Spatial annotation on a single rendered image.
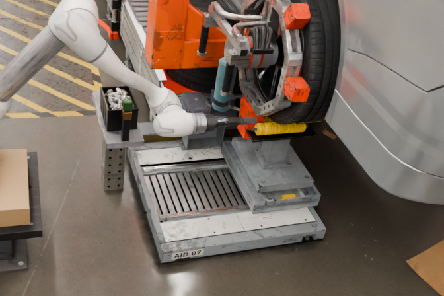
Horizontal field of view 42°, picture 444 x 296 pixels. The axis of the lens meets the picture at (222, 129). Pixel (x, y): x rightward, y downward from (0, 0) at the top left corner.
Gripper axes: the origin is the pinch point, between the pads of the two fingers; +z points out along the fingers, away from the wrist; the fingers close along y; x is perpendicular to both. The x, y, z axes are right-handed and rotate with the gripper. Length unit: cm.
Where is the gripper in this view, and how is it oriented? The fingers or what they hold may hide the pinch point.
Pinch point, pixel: (248, 120)
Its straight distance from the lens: 246.8
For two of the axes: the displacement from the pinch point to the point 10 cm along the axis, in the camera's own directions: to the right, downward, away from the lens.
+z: 9.4, -0.5, 3.4
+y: 3.2, -1.6, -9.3
